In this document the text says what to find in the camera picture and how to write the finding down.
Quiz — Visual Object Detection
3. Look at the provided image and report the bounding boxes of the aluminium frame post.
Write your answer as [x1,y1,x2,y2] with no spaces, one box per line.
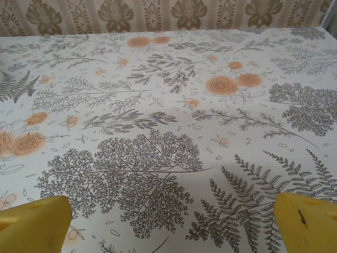
[321,0,337,30]

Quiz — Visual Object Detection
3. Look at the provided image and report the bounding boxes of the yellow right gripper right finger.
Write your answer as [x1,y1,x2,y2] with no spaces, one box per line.
[273,192,337,253]

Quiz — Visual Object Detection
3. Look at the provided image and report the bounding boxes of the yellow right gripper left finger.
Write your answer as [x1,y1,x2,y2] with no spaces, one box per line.
[0,195,72,253]

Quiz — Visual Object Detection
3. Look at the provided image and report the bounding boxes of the floral print tablecloth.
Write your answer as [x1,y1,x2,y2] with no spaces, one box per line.
[0,26,337,253]

